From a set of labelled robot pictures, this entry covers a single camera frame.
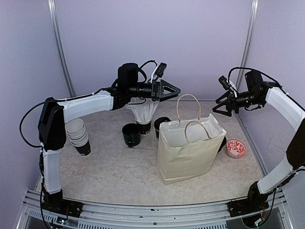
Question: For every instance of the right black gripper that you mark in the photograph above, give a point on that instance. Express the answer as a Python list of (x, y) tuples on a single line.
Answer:
[(231, 100)]

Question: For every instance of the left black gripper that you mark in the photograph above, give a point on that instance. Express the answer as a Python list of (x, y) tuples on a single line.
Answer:
[(157, 94)]

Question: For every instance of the cream paper takeout bag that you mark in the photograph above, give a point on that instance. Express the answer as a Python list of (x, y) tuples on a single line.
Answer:
[(187, 148)]

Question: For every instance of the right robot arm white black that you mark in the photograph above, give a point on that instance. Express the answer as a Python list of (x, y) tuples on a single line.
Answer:
[(261, 90)]

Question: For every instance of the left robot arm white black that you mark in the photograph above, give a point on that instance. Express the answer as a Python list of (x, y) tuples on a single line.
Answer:
[(131, 83)]

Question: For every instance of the cup holding white straws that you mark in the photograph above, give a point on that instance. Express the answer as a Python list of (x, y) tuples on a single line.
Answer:
[(143, 110)]

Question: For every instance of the stack of black lids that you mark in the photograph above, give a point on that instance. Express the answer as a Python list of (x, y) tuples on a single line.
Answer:
[(222, 144)]

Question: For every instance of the red patterned white bowl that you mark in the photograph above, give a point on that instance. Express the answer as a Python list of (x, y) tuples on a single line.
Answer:
[(236, 148)]

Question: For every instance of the black cup sleeve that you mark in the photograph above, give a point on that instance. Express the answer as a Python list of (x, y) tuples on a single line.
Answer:
[(131, 134)]

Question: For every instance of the stack of paper cups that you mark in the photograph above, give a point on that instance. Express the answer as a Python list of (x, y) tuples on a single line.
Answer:
[(78, 136)]

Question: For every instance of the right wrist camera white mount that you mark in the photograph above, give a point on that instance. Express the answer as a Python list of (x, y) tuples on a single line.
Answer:
[(228, 85)]

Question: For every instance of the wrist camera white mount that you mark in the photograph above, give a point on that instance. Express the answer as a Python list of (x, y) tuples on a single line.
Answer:
[(228, 85), (158, 71)]

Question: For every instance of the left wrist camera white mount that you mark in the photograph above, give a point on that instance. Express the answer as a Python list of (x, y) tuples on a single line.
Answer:
[(158, 71)]

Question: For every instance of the right aluminium corner post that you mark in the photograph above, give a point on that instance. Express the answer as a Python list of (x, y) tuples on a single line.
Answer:
[(250, 32)]

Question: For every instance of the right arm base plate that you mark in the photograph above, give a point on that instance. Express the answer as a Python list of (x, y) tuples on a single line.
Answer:
[(242, 207)]

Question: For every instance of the aluminium front frame rail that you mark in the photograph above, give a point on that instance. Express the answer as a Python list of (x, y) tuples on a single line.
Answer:
[(213, 215)]

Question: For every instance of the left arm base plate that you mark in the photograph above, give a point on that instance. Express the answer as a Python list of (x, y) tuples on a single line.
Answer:
[(65, 207)]

